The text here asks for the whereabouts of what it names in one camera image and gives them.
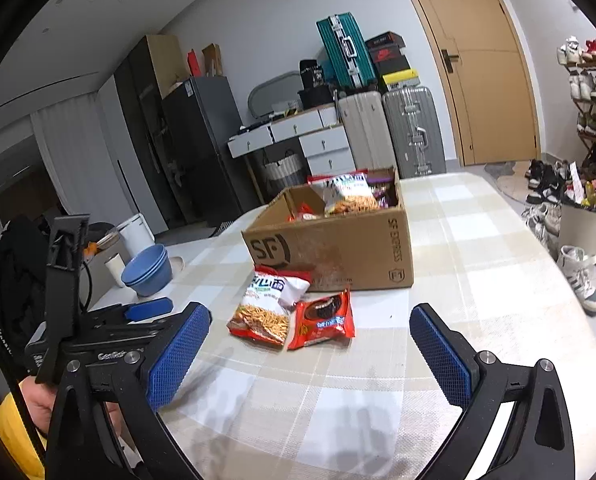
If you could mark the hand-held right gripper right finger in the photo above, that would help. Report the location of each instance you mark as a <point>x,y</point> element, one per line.
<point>440,355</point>

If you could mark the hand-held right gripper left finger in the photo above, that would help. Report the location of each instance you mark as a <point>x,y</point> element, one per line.
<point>178,355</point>

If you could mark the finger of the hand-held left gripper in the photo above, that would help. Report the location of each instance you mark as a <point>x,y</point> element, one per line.
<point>148,308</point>

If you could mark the red cookie packet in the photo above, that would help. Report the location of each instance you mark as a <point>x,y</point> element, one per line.
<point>323,325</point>

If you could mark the brown cardboard box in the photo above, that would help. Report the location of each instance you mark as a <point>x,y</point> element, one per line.
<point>338,255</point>

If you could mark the person's yellow-sleeved left forearm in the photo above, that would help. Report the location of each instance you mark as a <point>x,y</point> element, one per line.
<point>13,435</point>

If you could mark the person's left hand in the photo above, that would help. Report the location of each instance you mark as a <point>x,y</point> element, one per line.
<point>38,405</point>

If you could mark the small white cup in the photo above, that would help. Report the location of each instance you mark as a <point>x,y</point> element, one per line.
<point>114,271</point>

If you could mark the small white dish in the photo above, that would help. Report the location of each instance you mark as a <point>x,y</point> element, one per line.
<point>178,263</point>

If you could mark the white round container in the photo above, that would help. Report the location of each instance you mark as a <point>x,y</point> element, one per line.
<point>138,232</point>

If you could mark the pot with glass lid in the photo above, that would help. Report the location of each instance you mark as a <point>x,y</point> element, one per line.
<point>103,242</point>

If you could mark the white side counter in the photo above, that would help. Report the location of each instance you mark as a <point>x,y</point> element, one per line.
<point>203,245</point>

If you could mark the black backpack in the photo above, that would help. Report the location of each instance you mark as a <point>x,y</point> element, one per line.
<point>15,280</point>

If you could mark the white high-top sneaker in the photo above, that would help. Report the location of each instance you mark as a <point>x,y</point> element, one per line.
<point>580,280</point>

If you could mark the white curtain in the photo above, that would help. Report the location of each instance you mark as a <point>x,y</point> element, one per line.
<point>83,160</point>

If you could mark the dark grey refrigerator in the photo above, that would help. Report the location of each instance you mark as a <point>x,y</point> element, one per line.
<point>203,150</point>

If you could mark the tall dark cabinet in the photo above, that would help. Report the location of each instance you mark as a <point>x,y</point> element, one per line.
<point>138,135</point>

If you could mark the white bin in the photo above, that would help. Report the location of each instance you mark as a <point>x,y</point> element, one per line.
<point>583,230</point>

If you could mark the grey woven basket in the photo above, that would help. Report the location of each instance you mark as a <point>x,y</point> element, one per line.
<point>284,172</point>

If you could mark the pile of dark shoes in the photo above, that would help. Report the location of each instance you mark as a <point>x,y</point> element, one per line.
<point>545,180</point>

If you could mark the silver suitcase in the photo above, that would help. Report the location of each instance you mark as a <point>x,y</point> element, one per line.
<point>410,130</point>

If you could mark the beige suitcase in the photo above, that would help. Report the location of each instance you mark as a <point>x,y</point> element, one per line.
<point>365,135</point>

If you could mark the white drawer desk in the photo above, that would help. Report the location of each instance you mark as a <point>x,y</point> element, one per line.
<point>323,145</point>

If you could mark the red flat box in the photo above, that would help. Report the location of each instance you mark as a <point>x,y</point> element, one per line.
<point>194,64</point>

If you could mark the grey oval mirror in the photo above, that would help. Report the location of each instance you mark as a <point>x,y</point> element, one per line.
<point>273,92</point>

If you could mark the brown cardboard piece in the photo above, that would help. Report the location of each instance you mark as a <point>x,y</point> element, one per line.
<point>212,60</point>

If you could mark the black bag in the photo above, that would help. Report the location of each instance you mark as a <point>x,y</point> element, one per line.
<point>318,97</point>

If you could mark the yellow black shoe box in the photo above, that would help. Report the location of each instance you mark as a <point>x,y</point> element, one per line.
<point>400,80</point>

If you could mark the black box with white print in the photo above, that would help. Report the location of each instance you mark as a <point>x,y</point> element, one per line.
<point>312,74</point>

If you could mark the wooden door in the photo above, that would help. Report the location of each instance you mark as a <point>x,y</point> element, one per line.
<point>478,60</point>

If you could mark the black red shoe box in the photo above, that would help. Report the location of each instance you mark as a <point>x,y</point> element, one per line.
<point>385,47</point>

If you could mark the teal suitcase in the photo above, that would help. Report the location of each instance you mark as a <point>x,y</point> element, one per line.
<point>345,50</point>

